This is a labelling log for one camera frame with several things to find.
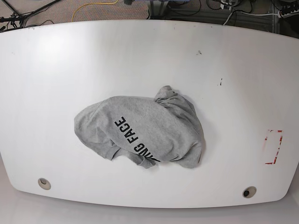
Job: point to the left table cable grommet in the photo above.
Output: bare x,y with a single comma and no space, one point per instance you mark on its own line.
44,184

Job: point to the white power strip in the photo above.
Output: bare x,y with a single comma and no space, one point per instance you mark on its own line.
288,11

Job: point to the grey metal frame leg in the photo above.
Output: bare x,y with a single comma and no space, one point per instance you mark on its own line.
157,8

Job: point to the table cable grommet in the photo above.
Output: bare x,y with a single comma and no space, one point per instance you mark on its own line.
44,184
249,192

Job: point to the black tripod legs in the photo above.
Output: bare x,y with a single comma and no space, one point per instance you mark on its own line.
18,20

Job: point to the right table cable grommet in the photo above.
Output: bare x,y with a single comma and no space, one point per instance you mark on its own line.
249,192

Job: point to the red tape rectangle marking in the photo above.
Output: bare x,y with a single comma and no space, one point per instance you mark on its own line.
271,146

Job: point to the grey printed T-shirt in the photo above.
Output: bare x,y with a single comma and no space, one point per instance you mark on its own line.
146,131

